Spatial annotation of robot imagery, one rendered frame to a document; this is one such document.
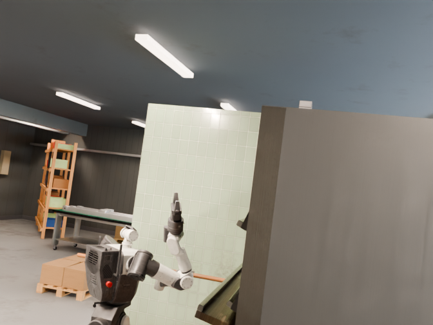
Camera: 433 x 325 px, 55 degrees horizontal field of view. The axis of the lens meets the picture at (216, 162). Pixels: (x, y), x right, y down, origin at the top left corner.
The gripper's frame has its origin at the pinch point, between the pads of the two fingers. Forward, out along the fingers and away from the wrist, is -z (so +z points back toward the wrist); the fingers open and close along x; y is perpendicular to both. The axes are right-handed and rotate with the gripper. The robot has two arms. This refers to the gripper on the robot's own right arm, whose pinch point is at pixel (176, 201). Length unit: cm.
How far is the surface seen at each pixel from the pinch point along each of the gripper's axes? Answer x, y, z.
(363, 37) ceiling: 113, 152, -87
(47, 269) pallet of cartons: 319, -153, 262
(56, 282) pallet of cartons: 307, -139, 277
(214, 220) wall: 153, 52, 97
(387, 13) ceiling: 71, 144, -106
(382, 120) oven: -98, 51, -74
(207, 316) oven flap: -99, 3, -7
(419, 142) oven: -105, 60, -69
